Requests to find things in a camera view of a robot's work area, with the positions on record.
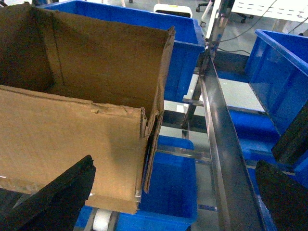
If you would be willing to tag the white roller wheel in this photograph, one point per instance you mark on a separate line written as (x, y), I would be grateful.
(101, 220)

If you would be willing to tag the blue plastic bin behind box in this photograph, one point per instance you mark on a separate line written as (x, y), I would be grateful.
(188, 41)

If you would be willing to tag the blue plastic bin lower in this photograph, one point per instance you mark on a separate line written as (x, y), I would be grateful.
(170, 204)

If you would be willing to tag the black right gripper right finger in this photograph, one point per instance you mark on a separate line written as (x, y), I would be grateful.
(285, 198)

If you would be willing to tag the brown cardboard box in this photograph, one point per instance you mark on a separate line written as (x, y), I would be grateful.
(72, 86)

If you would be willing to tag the stainless steel shelf rack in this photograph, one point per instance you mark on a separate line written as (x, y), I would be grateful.
(240, 207)

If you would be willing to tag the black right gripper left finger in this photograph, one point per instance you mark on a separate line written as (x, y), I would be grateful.
(56, 206)

